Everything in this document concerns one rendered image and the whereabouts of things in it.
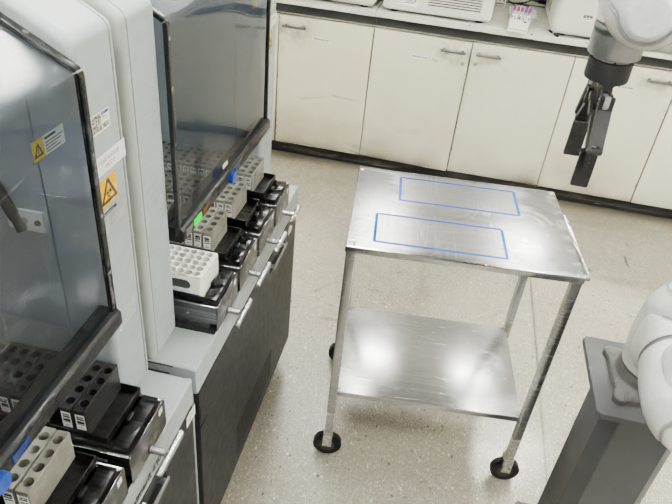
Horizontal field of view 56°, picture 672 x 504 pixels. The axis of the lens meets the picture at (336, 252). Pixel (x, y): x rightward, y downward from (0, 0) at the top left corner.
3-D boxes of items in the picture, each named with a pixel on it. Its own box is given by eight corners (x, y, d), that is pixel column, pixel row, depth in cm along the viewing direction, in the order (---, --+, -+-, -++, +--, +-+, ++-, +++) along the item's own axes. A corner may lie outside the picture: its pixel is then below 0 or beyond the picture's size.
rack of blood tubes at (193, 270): (77, 275, 142) (73, 252, 139) (100, 251, 150) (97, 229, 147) (203, 301, 139) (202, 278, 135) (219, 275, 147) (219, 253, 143)
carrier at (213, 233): (219, 228, 160) (219, 208, 156) (227, 230, 159) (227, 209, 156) (202, 253, 150) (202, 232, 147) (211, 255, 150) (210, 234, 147)
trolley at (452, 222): (311, 453, 205) (333, 244, 159) (328, 355, 243) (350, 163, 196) (518, 484, 202) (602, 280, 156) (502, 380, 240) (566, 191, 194)
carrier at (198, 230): (211, 226, 160) (210, 206, 157) (219, 228, 160) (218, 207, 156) (193, 251, 151) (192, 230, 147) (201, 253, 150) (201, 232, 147)
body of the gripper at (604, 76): (639, 68, 105) (620, 120, 110) (630, 53, 112) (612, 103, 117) (593, 61, 106) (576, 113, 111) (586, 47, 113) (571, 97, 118)
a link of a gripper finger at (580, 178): (598, 151, 111) (599, 152, 111) (586, 185, 115) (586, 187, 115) (581, 148, 112) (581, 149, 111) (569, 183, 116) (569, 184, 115)
